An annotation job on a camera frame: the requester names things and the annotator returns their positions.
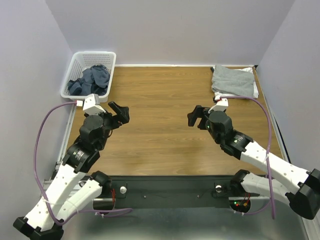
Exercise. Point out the blue printed tank top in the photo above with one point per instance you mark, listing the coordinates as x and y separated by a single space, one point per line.
94 80

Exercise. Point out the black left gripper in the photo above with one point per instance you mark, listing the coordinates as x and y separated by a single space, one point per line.
123 112

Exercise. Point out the grey folded tank top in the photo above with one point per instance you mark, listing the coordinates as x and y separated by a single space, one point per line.
232 80

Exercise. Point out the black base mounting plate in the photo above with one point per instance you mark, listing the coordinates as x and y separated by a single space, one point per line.
160 192

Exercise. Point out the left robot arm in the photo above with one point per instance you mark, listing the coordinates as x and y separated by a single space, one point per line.
56 205

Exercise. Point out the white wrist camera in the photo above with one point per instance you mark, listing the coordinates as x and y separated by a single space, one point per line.
221 104
91 105

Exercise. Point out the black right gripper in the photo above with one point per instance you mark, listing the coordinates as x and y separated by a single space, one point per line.
200 119

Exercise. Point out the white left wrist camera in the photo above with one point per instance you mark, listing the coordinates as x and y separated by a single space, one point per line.
91 105

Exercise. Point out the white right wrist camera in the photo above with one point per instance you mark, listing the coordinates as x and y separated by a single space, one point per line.
221 104

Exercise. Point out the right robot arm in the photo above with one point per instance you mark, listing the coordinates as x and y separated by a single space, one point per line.
294 186

